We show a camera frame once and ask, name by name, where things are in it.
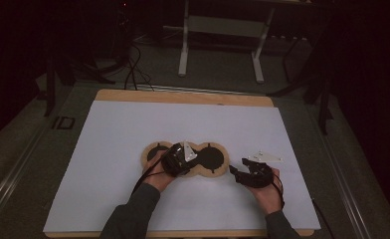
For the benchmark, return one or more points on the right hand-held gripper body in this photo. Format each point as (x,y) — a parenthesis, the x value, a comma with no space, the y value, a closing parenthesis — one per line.
(257,177)

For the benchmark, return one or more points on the metal floor rail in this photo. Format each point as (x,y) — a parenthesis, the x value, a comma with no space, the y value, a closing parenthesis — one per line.
(345,186)
(14,176)

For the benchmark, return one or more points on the black stand with long legs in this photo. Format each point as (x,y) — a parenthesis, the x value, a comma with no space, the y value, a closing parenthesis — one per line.
(323,99)

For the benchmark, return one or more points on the person's left hand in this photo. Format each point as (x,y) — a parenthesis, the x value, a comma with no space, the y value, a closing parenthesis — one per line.
(156,176)

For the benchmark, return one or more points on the person's right hand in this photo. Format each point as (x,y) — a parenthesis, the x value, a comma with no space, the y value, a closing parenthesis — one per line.
(269,197)

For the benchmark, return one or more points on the white metal stand frame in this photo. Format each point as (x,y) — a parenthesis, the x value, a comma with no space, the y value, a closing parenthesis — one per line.
(183,49)

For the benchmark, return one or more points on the black stand with angled legs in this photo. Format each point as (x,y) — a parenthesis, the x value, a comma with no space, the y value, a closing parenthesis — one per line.
(50,86)

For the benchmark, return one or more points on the white work board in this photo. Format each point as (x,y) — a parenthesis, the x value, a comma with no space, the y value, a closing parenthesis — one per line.
(223,126)

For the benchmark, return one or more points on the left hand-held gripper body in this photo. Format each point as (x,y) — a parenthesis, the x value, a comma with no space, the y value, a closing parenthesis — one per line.
(176,162)

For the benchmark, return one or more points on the wooden figure-eight board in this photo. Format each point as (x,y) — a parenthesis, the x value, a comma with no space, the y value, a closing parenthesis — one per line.
(211,157)

